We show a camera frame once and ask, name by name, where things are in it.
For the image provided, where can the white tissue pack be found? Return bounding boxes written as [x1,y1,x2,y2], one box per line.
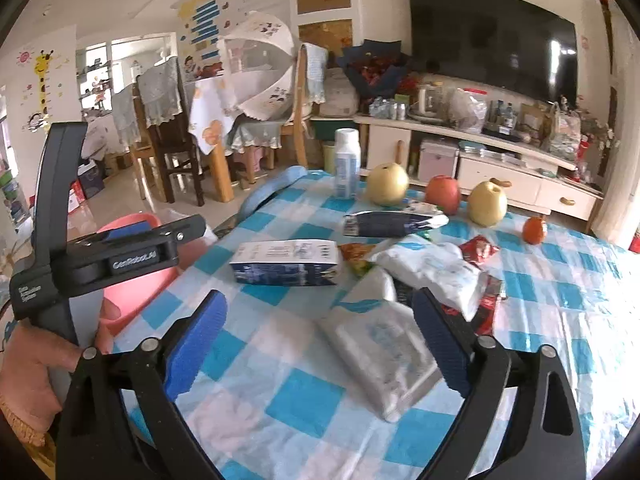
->
[316,299,444,424]

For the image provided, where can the giraffe height wall sticker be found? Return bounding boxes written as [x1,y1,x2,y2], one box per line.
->
[16,48,68,133]

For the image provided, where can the blue white milk carton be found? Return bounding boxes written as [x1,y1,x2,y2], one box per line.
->
[230,240,342,286]

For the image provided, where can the dark wooden dining chair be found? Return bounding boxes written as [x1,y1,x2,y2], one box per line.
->
[132,56,204,207]

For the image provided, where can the white plastic wrapper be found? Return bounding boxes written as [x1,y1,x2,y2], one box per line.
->
[368,235,487,322]

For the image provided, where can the white storage box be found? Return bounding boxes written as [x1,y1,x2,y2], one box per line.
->
[418,140,459,183]

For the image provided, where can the light wooden chair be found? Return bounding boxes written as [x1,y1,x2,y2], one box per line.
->
[272,42,326,168]

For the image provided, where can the white mesh food cover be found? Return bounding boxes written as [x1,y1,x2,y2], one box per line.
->
[217,11,296,120]

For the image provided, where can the yellow pear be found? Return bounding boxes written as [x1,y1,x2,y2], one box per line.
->
[466,179,508,228]
[367,162,409,206]

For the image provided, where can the person's left hand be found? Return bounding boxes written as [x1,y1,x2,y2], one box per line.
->
[0,297,122,436]

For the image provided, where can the yellow pear right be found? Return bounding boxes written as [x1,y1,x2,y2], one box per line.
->
[466,179,508,228]

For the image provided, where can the dining table with floral cloth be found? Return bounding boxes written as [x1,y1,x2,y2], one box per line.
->
[186,76,257,203]

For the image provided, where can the red snack wrapper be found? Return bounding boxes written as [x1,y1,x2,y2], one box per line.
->
[459,235,500,266]

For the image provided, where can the yellow green snack wrapper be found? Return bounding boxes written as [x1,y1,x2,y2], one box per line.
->
[338,243,376,278]

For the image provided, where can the white plastic bottle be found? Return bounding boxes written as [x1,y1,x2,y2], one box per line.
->
[334,128,361,200]

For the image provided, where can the pink plastic bucket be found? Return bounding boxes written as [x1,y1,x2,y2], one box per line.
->
[100,226,218,336]

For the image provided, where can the blue white checkered tablecloth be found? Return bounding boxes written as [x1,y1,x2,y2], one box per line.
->
[116,171,639,479]

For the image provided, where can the black flat screen television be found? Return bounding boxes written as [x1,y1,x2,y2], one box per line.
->
[409,0,578,105]

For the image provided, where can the yellow pear left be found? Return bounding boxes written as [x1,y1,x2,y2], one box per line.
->
[367,162,409,206]

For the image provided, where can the green waste bin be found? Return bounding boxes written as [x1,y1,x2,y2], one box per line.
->
[322,142,335,174]

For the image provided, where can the white tv cabinet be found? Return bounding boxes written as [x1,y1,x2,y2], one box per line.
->
[354,115,603,223]

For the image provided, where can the dark blue flower bouquet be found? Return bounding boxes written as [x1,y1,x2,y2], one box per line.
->
[336,39,410,99]

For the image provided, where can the dark blue snack bag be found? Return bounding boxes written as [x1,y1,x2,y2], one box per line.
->
[343,210,449,238]

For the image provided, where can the small orange tangerine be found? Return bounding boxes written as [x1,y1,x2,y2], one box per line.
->
[522,217,548,245]

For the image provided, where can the red apple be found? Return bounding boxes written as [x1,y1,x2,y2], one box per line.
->
[425,174,461,216]

